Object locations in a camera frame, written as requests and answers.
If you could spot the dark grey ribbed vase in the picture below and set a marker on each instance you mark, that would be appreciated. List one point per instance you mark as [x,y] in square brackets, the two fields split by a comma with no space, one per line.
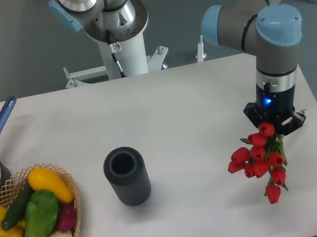
[124,168]

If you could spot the yellow squash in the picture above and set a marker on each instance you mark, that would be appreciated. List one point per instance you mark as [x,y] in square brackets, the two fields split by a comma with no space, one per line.
[42,178]

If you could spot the red tulip bouquet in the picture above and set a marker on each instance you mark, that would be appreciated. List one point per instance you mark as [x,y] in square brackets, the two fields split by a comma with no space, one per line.
[263,153]

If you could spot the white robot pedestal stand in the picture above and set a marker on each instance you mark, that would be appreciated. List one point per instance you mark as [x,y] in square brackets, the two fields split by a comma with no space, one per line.
[119,37]

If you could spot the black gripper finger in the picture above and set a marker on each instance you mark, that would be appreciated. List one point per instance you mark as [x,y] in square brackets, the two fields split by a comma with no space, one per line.
[253,113]
[294,122]

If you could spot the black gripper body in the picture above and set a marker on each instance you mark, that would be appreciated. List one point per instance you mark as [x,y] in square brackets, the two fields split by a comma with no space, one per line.
[276,106]

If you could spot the woven wicker basket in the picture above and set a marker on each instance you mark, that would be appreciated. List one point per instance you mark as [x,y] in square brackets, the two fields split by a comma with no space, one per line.
[16,183]

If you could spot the green cucumber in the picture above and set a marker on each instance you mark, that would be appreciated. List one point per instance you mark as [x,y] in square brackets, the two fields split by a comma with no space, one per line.
[17,208]

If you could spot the green bok choy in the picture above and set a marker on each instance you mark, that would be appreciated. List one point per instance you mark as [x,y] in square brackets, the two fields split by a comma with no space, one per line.
[41,214]

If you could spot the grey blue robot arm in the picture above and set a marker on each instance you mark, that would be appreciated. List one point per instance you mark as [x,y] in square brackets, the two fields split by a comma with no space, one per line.
[267,29]

